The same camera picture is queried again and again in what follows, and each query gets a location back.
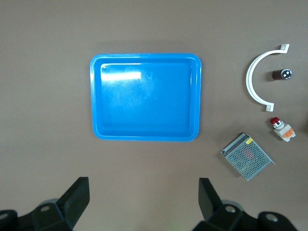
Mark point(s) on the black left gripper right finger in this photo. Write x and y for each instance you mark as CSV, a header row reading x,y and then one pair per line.
x,y
209,202

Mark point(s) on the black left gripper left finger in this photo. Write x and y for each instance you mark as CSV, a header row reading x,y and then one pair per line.
x,y
72,199

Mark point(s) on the black cylindrical capacitor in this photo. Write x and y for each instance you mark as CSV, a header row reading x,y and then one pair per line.
x,y
280,73

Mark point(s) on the perforated metal power supply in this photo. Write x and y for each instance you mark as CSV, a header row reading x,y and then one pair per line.
x,y
247,157

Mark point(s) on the blue plastic tray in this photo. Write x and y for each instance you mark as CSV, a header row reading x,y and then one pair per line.
x,y
146,101

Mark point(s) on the red push button switch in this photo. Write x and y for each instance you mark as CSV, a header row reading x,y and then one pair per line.
x,y
282,131

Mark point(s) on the white curved plastic bracket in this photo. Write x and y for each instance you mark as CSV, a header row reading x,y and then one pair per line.
x,y
249,81

